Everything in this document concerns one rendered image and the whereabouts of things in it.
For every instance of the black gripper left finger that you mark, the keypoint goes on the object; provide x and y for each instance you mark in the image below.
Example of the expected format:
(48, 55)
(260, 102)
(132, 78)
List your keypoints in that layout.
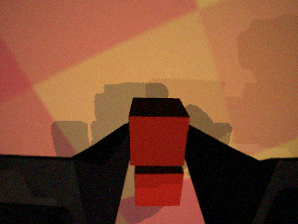
(90, 184)

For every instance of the red cube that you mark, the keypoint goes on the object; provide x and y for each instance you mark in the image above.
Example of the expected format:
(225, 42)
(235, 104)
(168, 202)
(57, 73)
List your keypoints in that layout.
(158, 185)
(158, 131)

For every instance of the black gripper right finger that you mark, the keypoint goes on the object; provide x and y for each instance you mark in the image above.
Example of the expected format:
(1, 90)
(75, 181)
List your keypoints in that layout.
(233, 187)

